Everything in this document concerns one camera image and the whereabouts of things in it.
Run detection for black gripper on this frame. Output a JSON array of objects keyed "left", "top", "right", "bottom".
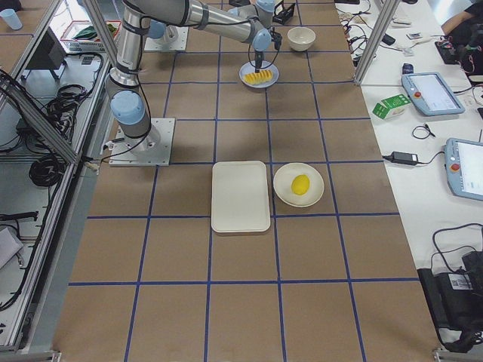
[{"left": 253, "top": 32, "right": 282, "bottom": 72}]

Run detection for blue plate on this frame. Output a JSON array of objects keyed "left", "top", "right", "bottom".
[{"left": 239, "top": 60, "right": 279, "bottom": 88}]

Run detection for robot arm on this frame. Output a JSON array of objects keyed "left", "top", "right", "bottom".
[{"left": 106, "top": 1, "right": 277, "bottom": 161}]

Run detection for black plate rack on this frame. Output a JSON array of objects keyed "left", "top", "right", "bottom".
[{"left": 229, "top": 0, "right": 295, "bottom": 25}]

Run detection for white plate with lemon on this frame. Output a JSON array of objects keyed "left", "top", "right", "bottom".
[{"left": 273, "top": 163, "right": 325, "bottom": 207}]

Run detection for cream bowl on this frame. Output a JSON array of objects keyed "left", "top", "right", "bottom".
[{"left": 287, "top": 27, "right": 316, "bottom": 52}]

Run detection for yellow lemon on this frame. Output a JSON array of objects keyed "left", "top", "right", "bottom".
[{"left": 291, "top": 174, "right": 310, "bottom": 195}]

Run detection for green white carton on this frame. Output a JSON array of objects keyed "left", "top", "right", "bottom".
[{"left": 372, "top": 94, "right": 411, "bottom": 119}]

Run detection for white rectangular tray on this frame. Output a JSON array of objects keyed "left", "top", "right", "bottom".
[{"left": 211, "top": 161, "right": 270, "bottom": 233}]

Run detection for black power adapter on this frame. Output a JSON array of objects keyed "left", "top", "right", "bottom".
[{"left": 392, "top": 152, "right": 419, "bottom": 166}]

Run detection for upper teach pendant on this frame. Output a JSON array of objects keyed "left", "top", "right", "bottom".
[{"left": 401, "top": 72, "right": 465, "bottom": 116}]

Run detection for teach pendant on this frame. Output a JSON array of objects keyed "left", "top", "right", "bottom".
[
  {"left": 444, "top": 138, "right": 483, "bottom": 201},
  {"left": 401, "top": 72, "right": 465, "bottom": 116}
]

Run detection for person at desk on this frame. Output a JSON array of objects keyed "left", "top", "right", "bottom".
[{"left": 441, "top": 4, "right": 482, "bottom": 46}]

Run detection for lower teach pendant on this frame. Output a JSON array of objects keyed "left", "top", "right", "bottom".
[{"left": 444, "top": 138, "right": 483, "bottom": 201}]

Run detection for blue plastic cup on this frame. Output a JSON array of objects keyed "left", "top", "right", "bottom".
[{"left": 0, "top": 8, "right": 23, "bottom": 30}]

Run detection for black equipment case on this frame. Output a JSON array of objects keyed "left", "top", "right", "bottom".
[{"left": 417, "top": 251, "right": 482, "bottom": 353}]

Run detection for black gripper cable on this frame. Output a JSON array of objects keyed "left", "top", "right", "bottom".
[{"left": 246, "top": 41, "right": 282, "bottom": 72}]

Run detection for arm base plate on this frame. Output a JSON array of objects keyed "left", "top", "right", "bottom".
[
  {"left": 109, "top": 118, "right": 175, "bottom": 167},
  {"left": 144, "top": 20, "right": 188, "bottom": 52}
]

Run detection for aluminium frame post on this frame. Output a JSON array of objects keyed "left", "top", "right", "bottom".
[{"left": 354, "top": 0, "right": 399, "bottom": 85}]

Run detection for small black cable loop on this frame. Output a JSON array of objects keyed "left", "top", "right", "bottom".
[{"left": 411, "top": 123, "right": 435, "bottom": 139}]

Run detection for coiled black cables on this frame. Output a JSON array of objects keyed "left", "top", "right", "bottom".
[{"left": 29, "top": 154, "right": 65, "bottom": 188}]

